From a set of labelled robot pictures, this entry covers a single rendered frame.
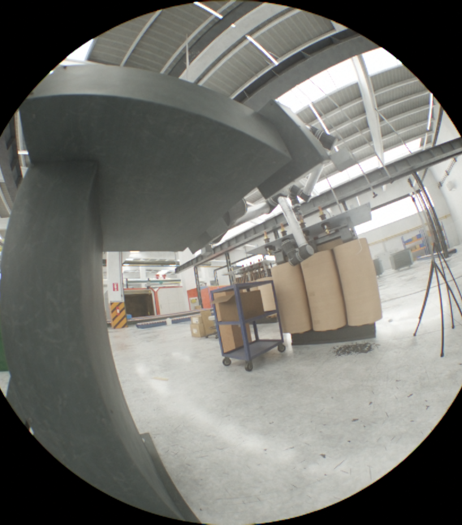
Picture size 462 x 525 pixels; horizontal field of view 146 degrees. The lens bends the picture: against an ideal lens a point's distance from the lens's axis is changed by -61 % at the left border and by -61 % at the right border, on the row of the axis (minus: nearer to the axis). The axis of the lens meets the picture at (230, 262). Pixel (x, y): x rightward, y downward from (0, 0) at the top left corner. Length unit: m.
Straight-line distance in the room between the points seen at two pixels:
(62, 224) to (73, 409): 0.34
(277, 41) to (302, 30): 1.38
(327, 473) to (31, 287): 1.02
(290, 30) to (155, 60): 5.84
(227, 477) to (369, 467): 0.55
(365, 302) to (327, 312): 0.45
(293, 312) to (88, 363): 2.12
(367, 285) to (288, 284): 0.93
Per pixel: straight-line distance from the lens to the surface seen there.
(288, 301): 2.25
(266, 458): 0.97
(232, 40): 7.79
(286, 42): 10.28
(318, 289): 2.08
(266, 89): 4.61
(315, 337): 2.37
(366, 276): 1.98
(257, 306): 2.02
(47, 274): 0.38
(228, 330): 2.55
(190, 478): 0.96
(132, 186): 0.56
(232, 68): 9.88
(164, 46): 9.42
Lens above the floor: 0.76
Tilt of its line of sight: 12 degrees up
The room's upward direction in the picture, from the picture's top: 10 degrees counter-clockwise
